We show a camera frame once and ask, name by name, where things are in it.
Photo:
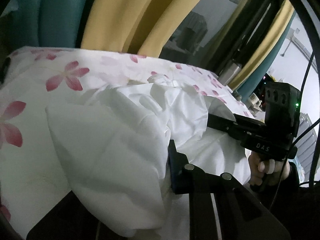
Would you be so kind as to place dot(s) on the yellow curtain left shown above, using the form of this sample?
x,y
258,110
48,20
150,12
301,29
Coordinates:
x,y
139,27

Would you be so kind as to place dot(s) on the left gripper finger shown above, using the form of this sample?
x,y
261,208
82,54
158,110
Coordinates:
x,y
220,207

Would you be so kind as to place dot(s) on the teal curtain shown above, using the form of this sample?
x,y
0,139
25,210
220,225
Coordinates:
x,y
247,87
42,23

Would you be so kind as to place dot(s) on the white garment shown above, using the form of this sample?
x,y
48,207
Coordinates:
x,y
113,149

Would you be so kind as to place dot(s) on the teal curtain right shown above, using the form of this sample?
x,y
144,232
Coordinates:
x,y
247,87

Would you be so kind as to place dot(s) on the floral pink white bedsheet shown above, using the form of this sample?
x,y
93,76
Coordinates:
x,y
32,178

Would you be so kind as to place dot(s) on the yellow curtain right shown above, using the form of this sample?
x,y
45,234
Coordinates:
x,y
275,30

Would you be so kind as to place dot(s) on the steel thermos cup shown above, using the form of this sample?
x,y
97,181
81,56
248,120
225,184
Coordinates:
x,y
231,69

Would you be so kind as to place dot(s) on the right hand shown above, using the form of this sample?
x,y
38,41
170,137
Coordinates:
x,y
267,172

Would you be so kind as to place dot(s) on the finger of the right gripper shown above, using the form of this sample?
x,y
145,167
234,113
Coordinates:
x,y
230,127

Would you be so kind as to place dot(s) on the teal curtain left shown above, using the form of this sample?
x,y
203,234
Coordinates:
x,y
42,23

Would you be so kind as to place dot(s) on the yellow curtain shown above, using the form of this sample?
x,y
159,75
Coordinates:
x,y
139,27
275,30

